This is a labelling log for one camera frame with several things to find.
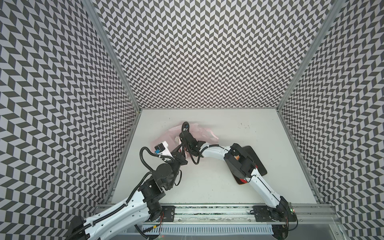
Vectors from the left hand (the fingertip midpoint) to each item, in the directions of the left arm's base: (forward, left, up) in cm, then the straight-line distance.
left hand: (185, 145), depth 71 cm
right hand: (+17, +8, -23) cm, 29 cm away
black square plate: (+6, -40, -24) cm, 47 cm away
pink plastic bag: (+11, +11, -9) cm, 18 cm away
